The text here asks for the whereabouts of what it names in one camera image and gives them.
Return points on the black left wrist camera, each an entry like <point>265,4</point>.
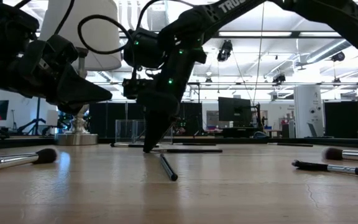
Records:
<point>51,53</point>

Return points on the black table frame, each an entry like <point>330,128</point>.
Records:
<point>346,143</point>

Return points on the white pillar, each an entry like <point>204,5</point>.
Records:
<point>306,102</point>

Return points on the clear acrylic organizer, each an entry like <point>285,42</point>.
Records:
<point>126,130</point>

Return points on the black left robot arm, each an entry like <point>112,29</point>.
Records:
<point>5,28</point>

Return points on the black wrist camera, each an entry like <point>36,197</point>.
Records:
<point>137,88</point>
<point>51,53</point>

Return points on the table lamp white shade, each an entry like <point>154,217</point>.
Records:
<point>101,34</point>

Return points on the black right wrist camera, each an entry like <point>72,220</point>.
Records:
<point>137,88</point>

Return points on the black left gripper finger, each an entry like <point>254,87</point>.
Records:
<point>79,90</point>
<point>73,109</point>

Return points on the black ceiling camera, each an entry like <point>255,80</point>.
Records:
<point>279,79</point>
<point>225,49</point>
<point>338,56</point>

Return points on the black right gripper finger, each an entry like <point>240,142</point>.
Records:
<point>155,130</point>

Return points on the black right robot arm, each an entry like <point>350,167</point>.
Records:
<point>197,18</point>

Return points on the thin black makeup pencil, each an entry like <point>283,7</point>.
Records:
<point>294,144</point>

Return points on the black partition panels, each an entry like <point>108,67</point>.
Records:
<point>340,118</point>
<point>104,118</point>

